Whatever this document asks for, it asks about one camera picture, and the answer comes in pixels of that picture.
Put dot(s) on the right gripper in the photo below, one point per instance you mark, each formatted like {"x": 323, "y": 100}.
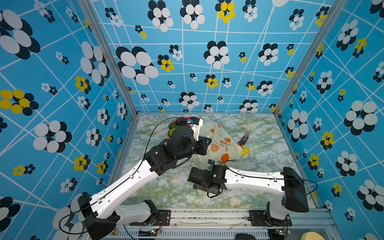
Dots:
{"x": 197, "y": 188}

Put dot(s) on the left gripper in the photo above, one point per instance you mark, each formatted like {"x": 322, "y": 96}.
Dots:
{"x": 204, "y": 144}

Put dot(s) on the translucent cream plastic bag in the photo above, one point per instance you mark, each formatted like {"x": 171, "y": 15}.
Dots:
{"x": 222, "y": 148}

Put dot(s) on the red flower-shaped plate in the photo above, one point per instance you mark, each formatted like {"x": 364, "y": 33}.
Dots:
{"x": 173, "y": 125}

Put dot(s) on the green bumpy fruit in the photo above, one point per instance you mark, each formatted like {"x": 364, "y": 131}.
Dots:
{"x": 170, "y": 132}

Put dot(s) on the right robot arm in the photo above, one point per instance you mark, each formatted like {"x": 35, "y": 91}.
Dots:
{"x": 287, "y": 187}

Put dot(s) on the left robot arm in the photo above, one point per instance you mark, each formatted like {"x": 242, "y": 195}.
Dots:
{"x": 100, "y": 210}

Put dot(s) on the dark purple grapes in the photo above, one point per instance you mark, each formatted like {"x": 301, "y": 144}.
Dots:
{"x": 181, "y": 121}

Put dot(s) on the yellow round object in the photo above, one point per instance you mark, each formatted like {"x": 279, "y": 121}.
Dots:
{"x": 312, "y": 236}

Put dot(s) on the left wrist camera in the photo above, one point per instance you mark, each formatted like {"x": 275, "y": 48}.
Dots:
{"x": 195, "y": 124}

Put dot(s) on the aluminium front rail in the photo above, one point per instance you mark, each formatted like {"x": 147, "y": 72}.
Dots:
{"x": 227, "y": 224}

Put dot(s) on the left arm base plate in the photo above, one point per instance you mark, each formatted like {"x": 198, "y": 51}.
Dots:
{"x": 161, "y": 218}

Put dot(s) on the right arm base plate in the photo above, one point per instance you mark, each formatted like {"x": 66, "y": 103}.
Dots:
{"x": 261, "y": 218}

